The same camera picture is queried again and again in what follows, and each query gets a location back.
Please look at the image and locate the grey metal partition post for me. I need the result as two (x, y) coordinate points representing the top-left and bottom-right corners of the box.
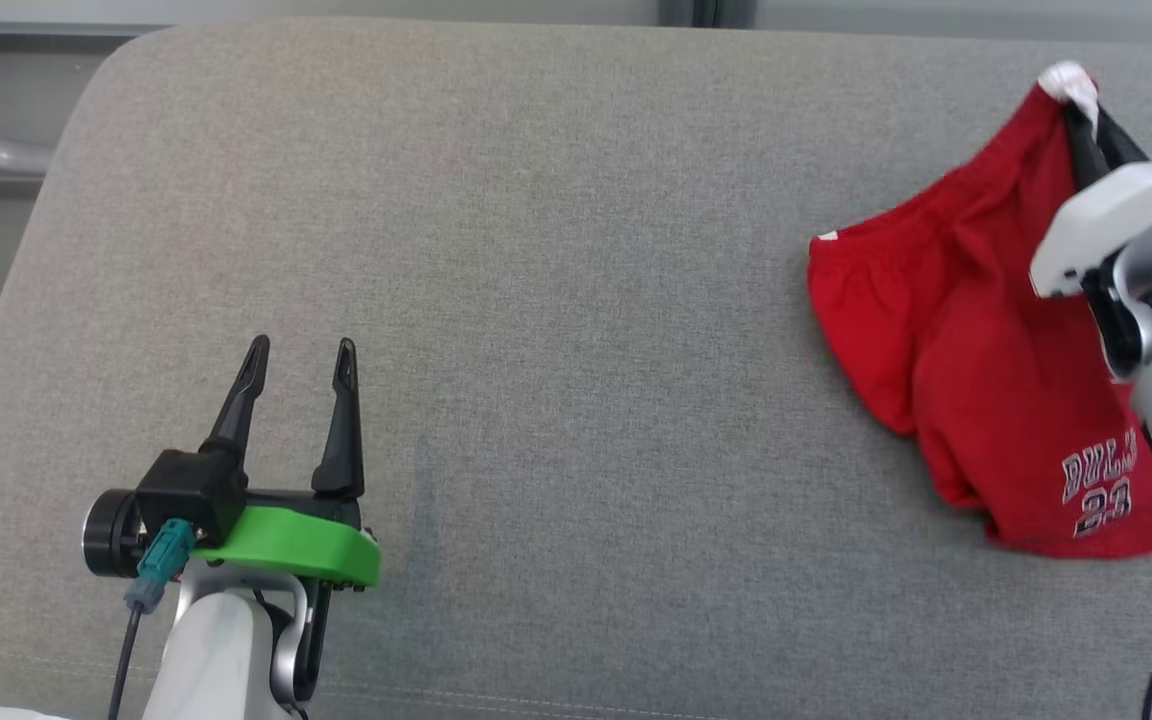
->
(656, 0), (757, 28)

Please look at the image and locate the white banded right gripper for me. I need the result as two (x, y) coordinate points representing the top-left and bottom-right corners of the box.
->
(1029, 104), (1152, 299)

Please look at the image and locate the left camera cable teal plug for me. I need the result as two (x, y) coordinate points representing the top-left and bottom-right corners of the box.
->
(106, 518), (197, 720)

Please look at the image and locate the red shorts Bulls 23 print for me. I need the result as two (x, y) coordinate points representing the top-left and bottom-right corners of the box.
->
(806, 62), (1152, 559)

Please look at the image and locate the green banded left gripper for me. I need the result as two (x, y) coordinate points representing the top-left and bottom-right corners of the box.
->
(191, 335), (382, 589)

